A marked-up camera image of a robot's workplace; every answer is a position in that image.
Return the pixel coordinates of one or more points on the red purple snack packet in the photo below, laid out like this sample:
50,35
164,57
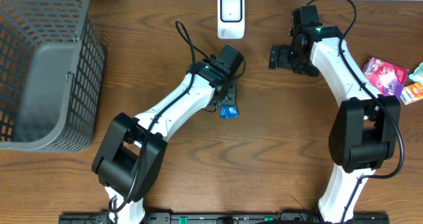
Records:
385,76

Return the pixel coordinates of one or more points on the white barcode scanner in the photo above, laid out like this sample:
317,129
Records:
230,19

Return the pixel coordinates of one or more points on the blue snack bar wrapper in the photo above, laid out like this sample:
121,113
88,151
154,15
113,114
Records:
227,112

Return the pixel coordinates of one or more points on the small orange snack packet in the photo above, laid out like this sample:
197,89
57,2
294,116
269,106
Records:
412,93

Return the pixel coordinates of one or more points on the mint green snack packet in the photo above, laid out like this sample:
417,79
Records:
417,75

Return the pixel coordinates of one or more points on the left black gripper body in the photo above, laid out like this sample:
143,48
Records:
231,94

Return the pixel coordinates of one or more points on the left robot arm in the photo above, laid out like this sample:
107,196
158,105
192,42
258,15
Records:
130,156

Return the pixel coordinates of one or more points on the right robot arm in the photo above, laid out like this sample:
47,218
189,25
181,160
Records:
365,131

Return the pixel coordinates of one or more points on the grey plastic mesh basket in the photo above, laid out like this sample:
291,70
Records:
52,63

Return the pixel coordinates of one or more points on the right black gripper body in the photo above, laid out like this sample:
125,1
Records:
289,59

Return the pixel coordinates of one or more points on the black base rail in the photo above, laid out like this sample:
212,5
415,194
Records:
168,218

